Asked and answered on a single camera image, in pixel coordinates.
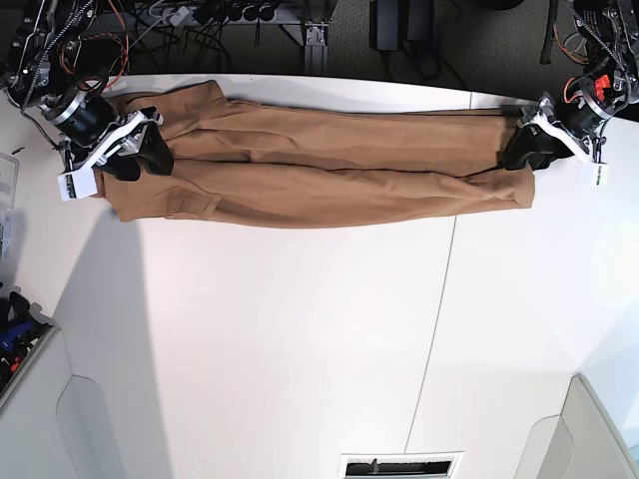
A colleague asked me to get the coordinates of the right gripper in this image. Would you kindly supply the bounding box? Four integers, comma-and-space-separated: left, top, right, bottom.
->
42, 89, 174, 182

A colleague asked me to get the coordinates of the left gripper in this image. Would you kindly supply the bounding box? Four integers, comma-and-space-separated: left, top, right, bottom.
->
501, 89, 613, 171

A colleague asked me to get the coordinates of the brown t-shirt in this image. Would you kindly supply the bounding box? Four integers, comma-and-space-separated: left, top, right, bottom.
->
95, 81, 535, 229

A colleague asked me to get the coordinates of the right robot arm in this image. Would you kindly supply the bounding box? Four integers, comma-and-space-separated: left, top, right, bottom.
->
1, 1, 174, 182

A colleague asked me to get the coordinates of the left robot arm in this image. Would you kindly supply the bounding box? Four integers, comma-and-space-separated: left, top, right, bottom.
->
502, 1, 638, 171

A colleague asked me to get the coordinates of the clear plastic box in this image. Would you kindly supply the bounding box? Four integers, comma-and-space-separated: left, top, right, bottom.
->
1, 153, 21, 260

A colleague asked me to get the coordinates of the grey tool bin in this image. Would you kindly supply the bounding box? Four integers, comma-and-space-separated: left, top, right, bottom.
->
1, 291, 56, 404

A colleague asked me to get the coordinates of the white slotted vent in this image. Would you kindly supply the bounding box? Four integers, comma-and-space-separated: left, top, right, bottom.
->
337, 451, 464, 479

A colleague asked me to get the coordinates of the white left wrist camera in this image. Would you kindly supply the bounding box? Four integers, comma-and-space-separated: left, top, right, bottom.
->
591, 163, 609, 187

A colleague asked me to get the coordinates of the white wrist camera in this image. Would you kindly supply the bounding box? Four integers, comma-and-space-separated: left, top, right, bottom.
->
591, 163, 609, 187
57, 169, 98, 202

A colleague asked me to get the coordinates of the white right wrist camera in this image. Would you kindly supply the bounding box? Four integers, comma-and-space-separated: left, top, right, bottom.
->
57, 169, 98, 202

